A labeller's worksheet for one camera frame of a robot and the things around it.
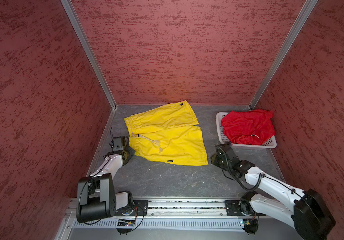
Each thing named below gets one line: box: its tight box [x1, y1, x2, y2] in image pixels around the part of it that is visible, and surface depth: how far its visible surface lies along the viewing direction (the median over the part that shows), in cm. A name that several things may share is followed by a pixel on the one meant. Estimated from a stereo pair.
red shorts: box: [221, 109, 276, 145], surface depth 102 cm
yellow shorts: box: [124, 100, 209, 166], surface depth 101 cm
